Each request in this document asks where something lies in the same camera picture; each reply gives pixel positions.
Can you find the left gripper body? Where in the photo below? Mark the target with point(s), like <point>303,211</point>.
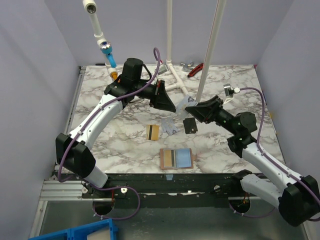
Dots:
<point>158,88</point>

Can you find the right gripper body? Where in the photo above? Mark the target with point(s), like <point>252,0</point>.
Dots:
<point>213,109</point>

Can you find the single silver VIP card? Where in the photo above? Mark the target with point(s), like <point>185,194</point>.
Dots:
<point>187,101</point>

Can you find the gold credit card stack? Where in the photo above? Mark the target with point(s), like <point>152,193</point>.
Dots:
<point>152,132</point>

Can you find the single gold card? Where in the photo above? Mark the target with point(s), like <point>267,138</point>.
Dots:
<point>169,158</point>

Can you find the pink leather card holder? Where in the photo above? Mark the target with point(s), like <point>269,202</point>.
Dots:
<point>183,158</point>

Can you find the silver VIP card stack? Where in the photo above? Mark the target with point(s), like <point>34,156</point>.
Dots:
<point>168,126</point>

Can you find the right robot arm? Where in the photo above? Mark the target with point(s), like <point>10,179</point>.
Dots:
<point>296,197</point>

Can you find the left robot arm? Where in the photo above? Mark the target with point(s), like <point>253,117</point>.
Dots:
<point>73,150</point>

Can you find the black VIP card stack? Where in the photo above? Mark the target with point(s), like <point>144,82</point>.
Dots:
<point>190,125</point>

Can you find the metal clamp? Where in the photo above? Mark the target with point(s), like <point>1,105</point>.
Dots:
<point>187,65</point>

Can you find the orange valve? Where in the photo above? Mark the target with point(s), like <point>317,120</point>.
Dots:
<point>114,75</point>

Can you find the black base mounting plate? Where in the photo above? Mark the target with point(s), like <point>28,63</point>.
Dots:
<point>169,190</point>

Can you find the blue valve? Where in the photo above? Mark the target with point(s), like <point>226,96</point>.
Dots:
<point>107,50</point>

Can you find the blue plastic bin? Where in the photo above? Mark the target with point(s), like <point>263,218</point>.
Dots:
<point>81,232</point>

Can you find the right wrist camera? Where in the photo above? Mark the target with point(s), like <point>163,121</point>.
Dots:
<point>229,93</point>

